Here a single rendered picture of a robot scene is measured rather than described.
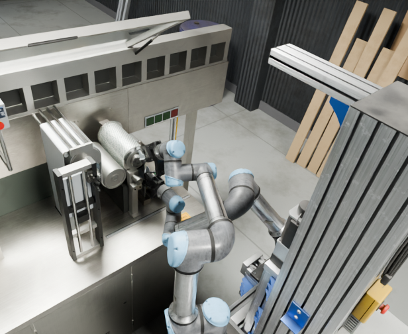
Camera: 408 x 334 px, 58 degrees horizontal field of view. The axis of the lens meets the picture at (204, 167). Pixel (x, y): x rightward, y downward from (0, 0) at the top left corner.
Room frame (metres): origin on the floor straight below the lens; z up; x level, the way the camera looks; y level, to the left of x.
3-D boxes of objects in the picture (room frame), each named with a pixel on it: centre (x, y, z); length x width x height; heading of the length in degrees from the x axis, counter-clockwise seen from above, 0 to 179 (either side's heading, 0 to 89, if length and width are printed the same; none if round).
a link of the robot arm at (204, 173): (1.02, -0.06, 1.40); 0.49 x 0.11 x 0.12; 18
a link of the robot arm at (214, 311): (0.79, -0.13, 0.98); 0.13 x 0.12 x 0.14; 108
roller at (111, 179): (1.41, 0.51, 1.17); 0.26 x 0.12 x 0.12; 46
